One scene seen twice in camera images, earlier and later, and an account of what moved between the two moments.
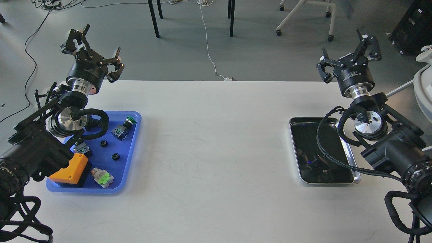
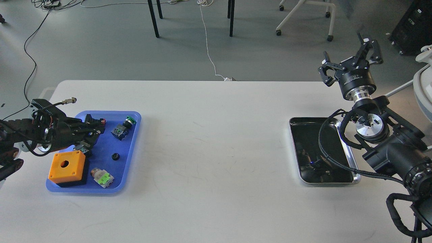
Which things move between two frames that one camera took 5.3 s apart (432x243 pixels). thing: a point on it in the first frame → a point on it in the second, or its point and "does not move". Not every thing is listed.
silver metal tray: (314, 167) does not move
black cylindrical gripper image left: (86, 75) → (66, 131)
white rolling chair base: (297, 8) does not move
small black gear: (115, 156) does not move
